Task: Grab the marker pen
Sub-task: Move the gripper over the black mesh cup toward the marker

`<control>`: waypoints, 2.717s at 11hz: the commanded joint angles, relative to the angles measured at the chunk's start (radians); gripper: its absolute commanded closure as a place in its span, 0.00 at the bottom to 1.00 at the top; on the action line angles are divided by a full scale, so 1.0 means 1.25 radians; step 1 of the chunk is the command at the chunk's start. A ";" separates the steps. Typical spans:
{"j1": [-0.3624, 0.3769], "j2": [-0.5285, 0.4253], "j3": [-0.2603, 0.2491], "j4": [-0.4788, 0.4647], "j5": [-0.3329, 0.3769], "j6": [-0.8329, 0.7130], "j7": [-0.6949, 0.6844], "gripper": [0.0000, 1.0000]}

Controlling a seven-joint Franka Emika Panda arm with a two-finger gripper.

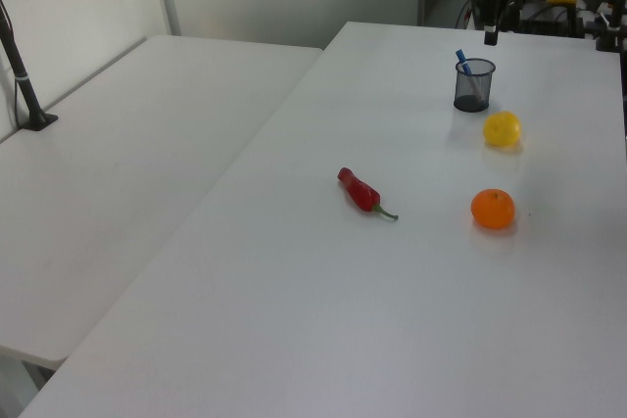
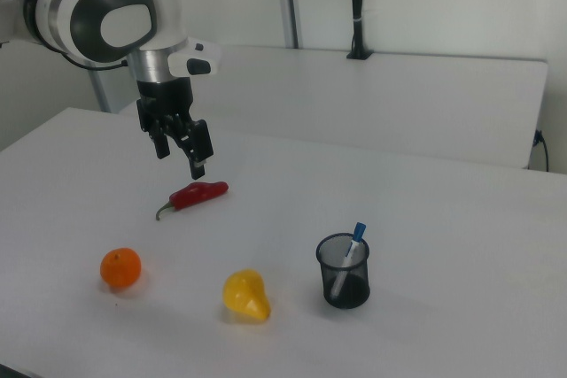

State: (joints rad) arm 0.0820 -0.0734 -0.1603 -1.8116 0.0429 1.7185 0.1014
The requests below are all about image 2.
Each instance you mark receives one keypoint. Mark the yellow pear fruit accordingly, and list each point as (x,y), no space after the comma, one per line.
(244,294)

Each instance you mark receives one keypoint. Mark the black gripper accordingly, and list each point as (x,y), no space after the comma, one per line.
(165,94)

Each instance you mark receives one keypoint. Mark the black mesh pen cup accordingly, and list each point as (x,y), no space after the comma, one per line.
(350,289)

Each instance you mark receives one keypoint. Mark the white side table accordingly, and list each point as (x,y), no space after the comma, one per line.
(376,103)

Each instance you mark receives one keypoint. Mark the red chili pepper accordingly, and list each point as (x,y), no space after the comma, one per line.
(195,194)

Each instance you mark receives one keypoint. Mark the orange mandarin fruit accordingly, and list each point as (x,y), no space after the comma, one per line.
(120,266)

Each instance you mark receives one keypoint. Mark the white marker pen blue cap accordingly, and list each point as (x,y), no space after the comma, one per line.
(352,247)

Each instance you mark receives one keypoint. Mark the black pole with base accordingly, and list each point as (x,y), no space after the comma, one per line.
(356,6)

